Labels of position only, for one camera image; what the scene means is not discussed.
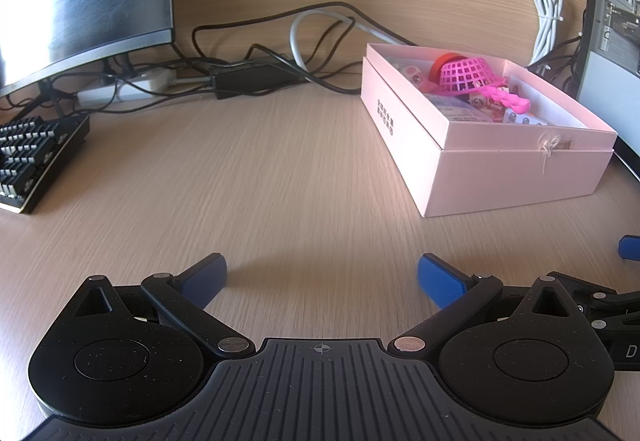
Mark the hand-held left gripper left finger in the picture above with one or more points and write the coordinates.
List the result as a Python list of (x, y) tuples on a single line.
[(202, 278)]

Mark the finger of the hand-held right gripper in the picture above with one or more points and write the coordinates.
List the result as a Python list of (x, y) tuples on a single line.
[(631, 248), (600, 303)]

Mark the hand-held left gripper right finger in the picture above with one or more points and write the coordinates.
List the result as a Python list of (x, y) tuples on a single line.
[(440, 278)]

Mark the pink cardboard box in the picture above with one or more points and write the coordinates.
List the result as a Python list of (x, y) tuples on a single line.
[(500, 171)]

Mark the blue white wet wipes pack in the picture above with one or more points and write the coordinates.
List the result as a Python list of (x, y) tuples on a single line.
[(460, 113)]

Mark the pink toy basket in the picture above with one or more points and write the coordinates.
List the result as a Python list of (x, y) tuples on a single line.
[(465, 73)]

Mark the red toy bowl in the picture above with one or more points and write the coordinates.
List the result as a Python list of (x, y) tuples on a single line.
[(442, 63)]

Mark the wooden desktop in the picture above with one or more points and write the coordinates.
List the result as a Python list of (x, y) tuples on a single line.
[(250, 181)]

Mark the white dotted toy block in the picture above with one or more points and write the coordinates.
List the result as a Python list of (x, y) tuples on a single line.
[(415, 75), (525, 118)]

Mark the white power strip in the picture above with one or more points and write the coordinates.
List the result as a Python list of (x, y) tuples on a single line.
[(135, 86)]

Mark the black power adapter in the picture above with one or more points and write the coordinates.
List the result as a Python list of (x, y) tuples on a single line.
[(250, 78)]

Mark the black keyboard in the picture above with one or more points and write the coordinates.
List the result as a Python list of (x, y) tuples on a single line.
[(35, 156)]

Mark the computer tower case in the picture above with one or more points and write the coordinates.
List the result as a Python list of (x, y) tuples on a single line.
[(612, 36)]

